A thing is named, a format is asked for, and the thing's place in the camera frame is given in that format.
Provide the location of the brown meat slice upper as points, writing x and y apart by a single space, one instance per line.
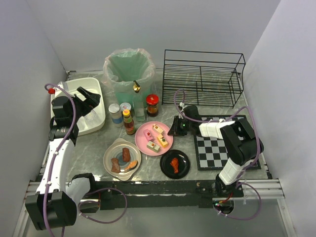
126 155

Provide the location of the cream cake piece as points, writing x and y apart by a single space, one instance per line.
157 129

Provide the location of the yellow cake piece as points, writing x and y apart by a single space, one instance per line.
161 139

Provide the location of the beige bowl with handles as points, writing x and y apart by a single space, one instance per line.
115 151

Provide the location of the glass oil bottle gold spout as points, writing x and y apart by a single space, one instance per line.
138 103

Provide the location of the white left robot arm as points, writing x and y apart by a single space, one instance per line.
55 205

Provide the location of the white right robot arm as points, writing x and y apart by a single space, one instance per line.
227 179

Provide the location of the pink cake piece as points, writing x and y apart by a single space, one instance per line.
147 135

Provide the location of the pink plate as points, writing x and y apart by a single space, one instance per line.
141 141

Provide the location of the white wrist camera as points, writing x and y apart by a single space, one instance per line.
52 89
181 109

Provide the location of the white jar blue label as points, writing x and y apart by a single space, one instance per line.
116 115

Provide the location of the brown sauce bottle yellow cap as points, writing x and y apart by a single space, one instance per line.
128 122

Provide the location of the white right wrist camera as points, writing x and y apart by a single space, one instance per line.
181 109

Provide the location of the green white cake piece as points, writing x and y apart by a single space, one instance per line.
153 146

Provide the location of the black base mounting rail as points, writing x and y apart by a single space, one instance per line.
176 193

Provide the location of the red fried chicken drumstick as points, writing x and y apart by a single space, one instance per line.
175 165

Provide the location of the white plastic wash basin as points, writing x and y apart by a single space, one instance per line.
90 84

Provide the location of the orange salmon piece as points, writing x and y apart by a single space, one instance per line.
132 165

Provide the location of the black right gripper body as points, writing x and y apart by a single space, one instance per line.
177 126

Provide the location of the brown meat slice lower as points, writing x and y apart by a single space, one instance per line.
115 165

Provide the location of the silver lid spice jar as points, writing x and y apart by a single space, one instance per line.
125 106

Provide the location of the clear wine glass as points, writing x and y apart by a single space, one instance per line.
81 123
93 120

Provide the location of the red lid sauce jar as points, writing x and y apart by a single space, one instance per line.
152 101

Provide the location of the black wire dish rack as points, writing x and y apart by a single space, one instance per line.
202 78

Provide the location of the black white chessboard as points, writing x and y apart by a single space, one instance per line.
212 153

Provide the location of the black small plate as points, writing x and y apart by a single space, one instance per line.
184 164

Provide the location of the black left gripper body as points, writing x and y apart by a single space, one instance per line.
87 100

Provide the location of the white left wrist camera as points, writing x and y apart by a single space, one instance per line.
52 89

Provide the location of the brown meat slice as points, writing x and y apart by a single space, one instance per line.
126 155
115 165

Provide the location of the green bin with pink bag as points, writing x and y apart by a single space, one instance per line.
123 67

